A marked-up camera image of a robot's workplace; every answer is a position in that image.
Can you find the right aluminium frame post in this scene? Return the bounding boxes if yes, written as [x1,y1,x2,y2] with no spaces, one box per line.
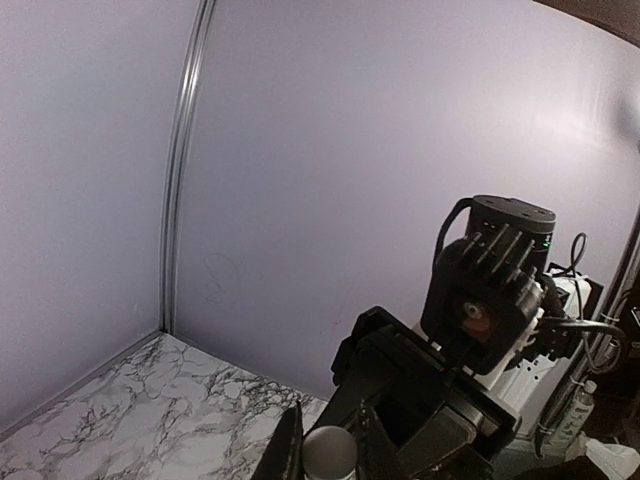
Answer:
[159,0,218,334]

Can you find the crumpled white tissue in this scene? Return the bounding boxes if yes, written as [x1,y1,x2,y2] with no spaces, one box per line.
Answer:
[585,439,639,480]

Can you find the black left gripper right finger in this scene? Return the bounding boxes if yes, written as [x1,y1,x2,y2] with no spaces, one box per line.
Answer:
[354,403,409,480]

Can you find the clear plastic water bottle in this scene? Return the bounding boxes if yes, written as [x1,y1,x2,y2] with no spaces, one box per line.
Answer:
[548,380,597,450]

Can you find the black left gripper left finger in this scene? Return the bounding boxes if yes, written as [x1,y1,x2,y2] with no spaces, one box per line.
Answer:
[252,401,304,480]

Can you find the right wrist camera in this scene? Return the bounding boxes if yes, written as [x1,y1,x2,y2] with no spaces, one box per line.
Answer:
[420,195,562,375]

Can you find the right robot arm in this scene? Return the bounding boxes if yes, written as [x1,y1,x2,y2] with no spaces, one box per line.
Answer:
[317,226,622,479]

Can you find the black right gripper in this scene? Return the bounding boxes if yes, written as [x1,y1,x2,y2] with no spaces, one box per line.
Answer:
[319,306,520,479]

